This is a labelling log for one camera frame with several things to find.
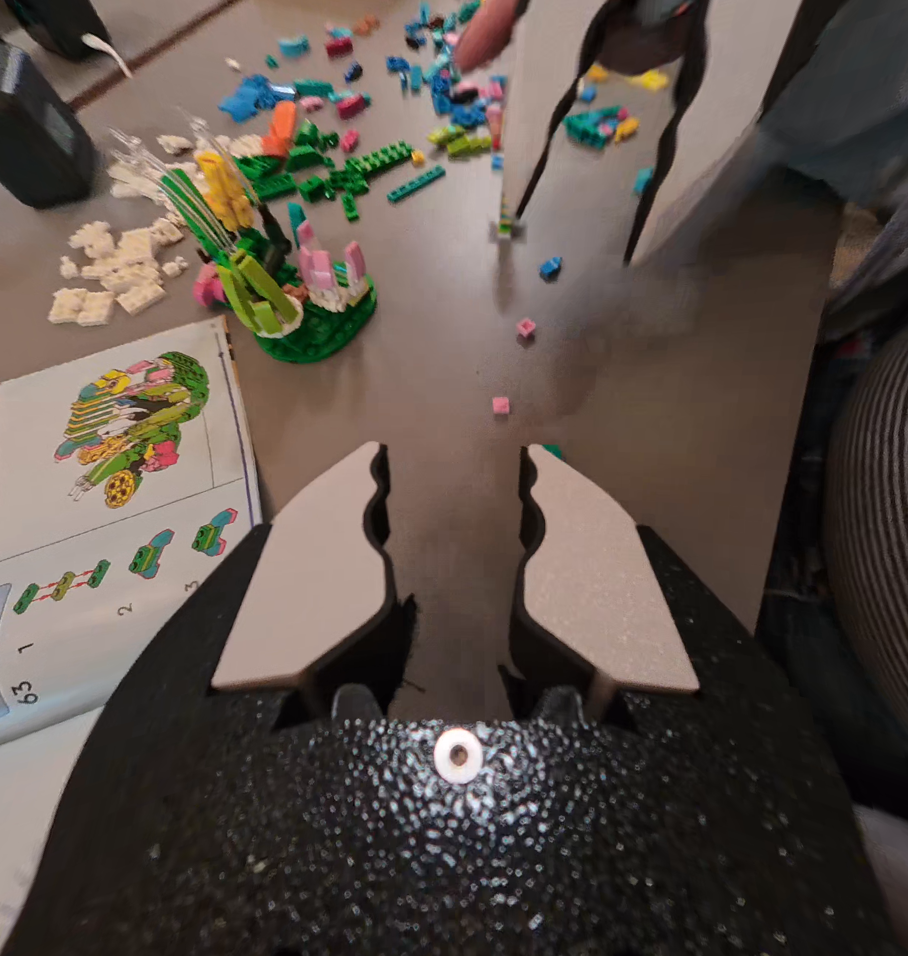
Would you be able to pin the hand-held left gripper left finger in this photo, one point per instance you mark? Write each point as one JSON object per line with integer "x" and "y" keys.
{"x": 312, "y": 567}

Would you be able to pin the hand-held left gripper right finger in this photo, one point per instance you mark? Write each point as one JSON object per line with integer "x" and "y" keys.
{"x": 603, "y": 590}

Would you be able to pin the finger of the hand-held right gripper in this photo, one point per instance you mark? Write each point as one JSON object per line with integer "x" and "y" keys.
{"x": 543, "y": 82}
{"x": 715, "y": 112}

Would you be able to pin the small multicoloured brick stack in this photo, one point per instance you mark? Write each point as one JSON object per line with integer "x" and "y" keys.
{"x": 506, "y": 222}

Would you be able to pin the person's right forearm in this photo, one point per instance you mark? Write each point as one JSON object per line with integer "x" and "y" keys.
{"x": 857, "y": 97}

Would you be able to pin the person's right hand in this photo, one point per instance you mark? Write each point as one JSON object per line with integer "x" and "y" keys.
{"x": 484, "y": 34}

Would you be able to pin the pile of mixed coloured bricks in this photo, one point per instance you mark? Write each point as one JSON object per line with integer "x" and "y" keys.
{"x": 454, "y": 112}

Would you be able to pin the teal long plate brick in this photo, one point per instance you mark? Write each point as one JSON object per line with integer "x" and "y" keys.
{"x": 417, "y": 183}

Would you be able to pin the small blue brick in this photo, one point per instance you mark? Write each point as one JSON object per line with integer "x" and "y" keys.
{"x": 549, "y": 267}

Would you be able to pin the pile of green bricks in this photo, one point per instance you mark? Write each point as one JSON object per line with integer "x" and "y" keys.
{"x": 364, "y": 168}

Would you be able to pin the brick instruction booklet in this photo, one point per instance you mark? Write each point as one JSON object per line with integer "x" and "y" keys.
{"x": 88, "y": 523}

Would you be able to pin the brick flower model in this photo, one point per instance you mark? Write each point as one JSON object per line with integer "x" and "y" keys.
{"x": 305, "y": 336}

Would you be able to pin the orange brick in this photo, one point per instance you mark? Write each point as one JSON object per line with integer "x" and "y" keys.
{"x": 281, "y": 131}

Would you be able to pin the grey striped sweater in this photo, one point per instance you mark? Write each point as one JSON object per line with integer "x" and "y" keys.
{"x": 887, "y": 485}

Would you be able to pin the pile of white bricks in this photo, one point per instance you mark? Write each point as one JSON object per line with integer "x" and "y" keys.
{"x": 133, "y": 276}

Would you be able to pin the black device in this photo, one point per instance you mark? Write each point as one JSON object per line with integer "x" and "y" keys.
{"x": 28, "y": 142}
{"x": 51, "y": 26}

